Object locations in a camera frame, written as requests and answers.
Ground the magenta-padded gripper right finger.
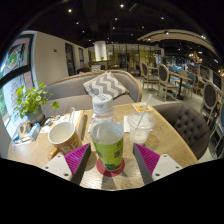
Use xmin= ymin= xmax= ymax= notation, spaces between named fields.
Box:
xmin=132 ymin=143 xmax=184 ymax=186

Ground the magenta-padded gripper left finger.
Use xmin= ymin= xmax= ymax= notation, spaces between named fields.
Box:
xmin=41 ymin=143 xmax=93 ymax=186

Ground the clear bottle with green label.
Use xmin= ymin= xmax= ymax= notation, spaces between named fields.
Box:
xmin=89 ymin=93 xmax=125 ymax=173

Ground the brown ceramic mug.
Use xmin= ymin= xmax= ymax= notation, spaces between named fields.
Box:
xmin=47 ymin=120 xmax=83 ymax=160

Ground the clear plastic cup with straw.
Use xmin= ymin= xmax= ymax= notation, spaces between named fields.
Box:
xmin=127 ymin=94 xmax=157 ymax=147

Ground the white rectangular box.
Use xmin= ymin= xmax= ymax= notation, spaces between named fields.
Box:
xmin=68 ymin=107 xmax=88 ymax=133

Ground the white paper napkin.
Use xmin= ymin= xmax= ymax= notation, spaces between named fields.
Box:
xmin=123 ymin=114 xmax=132 ymax=134

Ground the dark grey tufted armchair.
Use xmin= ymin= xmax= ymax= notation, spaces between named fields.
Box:
xmin=153 ymin=101 xmax=212 ymax=161

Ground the small blue white box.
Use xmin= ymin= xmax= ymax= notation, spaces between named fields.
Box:
xmin=28 ymin=122 xmax=42 ymax=141

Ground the yellow square card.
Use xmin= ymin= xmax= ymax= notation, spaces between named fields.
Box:
xmin=131 ymin=102 xmax=154 ymax=114

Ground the grey curved sofa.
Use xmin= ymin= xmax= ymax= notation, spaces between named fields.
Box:
xmin=41 ymin=69 xmax=144 ymax=118

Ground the green potted plant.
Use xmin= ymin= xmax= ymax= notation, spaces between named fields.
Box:
xmin=13 ymin=80 xmax=60 ymax=126

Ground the grey white chevron pillow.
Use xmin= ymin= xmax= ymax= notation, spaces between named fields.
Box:
xmin=82 ymin=70 xmax=130 ymax=100

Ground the group of dining chairs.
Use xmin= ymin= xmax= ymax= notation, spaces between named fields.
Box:
xmin=128 ymin=59 xmax=224 ymax=158

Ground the window with festive decals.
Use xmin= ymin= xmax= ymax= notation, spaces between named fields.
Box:
xmin=0 ymin=33 xmax=36 ymax=128

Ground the group of ceiling lights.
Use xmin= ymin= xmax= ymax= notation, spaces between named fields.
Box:
xmin=66 ymin=3 xmax=214 ymax=44

